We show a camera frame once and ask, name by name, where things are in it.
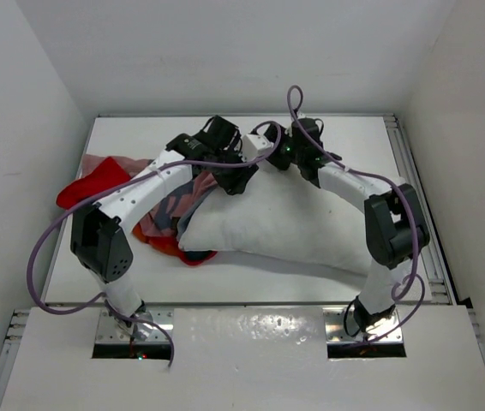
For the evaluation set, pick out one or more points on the red cartoon print pillowcase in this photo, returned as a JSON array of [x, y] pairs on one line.
[[161, 227]]

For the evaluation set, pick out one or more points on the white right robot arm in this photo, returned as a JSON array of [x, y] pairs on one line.
[[394, 223]]

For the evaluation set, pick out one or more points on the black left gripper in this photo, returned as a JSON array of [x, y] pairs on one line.
[[237, 181]]

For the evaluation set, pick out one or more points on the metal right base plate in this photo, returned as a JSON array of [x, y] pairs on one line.
[[342, 329]]

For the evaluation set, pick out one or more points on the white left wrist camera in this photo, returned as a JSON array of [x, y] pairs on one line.
[[254, 146]]

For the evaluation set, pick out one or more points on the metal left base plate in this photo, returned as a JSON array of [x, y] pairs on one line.
[[113, 331]]

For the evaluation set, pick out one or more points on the white pillow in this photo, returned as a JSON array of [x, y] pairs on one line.
[[279, 215]]

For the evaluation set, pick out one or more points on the metal base plate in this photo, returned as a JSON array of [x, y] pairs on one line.
[[342, 329], [113, 331]]

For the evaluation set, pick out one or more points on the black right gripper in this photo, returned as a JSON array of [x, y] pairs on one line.
[[278, 136]]

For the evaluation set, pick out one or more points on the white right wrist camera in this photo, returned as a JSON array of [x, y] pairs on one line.
[[288, 130]]

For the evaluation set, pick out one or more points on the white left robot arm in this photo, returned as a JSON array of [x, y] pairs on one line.
[[100, 228]]

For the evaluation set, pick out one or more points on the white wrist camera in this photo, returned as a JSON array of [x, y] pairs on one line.
[[288, 130], [254, 146]]

